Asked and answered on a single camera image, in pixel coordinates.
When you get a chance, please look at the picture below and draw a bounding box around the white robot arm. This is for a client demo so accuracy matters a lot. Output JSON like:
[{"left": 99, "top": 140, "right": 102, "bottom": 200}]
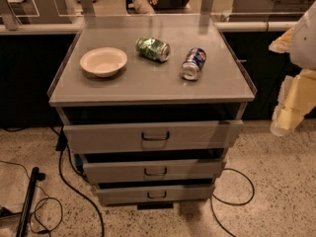
[{"left": 269, "top": 2, "right": 316, "bottom": 136}]

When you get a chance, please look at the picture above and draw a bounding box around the grey drawer cabinet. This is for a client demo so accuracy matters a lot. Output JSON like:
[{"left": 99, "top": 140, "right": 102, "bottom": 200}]
[{"left": 46, "top": 14, "right": 258, "bottom": 211}]

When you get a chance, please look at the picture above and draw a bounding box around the grey drawer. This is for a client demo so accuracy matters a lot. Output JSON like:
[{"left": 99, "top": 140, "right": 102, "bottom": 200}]
[
  {"left": 83, "top": 159, "right": 224, "bottom": 184},
  {"left": 96, "top": 184, "right": 213, "bottom": 205},
  {"left": 64, "top": 120, "right": 243, "bottom": 154}
]

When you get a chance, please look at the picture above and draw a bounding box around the black floor cable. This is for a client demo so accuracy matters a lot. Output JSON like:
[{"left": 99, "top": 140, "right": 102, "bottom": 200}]
[
  {"left": 209, "top": 167, "right": 256, "bottom": 237},
  {"left": 48, "top": 125, "right": 106, "bottom": 237}
]

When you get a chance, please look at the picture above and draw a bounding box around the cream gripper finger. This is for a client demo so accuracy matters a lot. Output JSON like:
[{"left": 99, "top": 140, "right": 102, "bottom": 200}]
[
  {"left": 269, "top": 28, "right": 294, "bottom": 53},
  {"left": 270, "top": 69, "right": 316, "bottom": 136}
]

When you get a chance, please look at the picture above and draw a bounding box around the grey top drawer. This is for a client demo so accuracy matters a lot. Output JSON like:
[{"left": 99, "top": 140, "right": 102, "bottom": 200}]
[{"left": 64, "top": 120, "right": 243, "bottom": 154}]

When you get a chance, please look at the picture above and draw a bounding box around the black floor cable left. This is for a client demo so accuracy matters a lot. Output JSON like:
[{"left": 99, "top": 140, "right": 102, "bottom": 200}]
[{"left": 48, "top": 125, "right": 106, "bottom": 237}]

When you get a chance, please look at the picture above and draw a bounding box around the white horizontal rail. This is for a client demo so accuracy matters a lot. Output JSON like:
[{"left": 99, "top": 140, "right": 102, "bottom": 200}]
[{"left": 0, "top": 20, "right": 299, "bottom": 36}]

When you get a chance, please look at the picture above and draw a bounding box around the black floor cable right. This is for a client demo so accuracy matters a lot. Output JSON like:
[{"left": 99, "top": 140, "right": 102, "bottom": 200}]
[{"left": 209, "top": 167, "right": 256, "bottom": 237}]

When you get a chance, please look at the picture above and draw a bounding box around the green soda can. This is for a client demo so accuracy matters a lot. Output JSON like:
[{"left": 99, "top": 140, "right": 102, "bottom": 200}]
[{"left": 135, "top": 37, "right": 171, "bottom": 62}]

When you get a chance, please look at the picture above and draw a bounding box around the black laptop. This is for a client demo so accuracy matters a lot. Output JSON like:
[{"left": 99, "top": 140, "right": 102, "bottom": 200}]
[{"left": 153, "top": 0, "right": 190, "bottom": 10}]

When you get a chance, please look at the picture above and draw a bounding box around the grey middle drawer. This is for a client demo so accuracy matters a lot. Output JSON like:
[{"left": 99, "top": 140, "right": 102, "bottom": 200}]
[{"left": 83, "top": 159, "right": 224, "bottom": 184}]

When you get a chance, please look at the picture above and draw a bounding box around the blue pepsi can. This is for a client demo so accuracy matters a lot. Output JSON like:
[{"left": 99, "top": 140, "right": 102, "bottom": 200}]
[{"left": 180, "top": 47, "right": 206, "bottom": 81}]

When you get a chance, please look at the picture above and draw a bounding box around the grey bottom drawer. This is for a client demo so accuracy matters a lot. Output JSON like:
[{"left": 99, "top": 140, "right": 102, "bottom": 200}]
[{"left": 96, "top": 184, "right": 213, "bottom": 205}]

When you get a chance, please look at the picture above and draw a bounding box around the black pole on floor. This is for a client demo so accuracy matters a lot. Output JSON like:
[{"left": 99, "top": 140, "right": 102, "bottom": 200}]
[{"left": 16, "top": 167, "right": 45, "bottom": 237}]

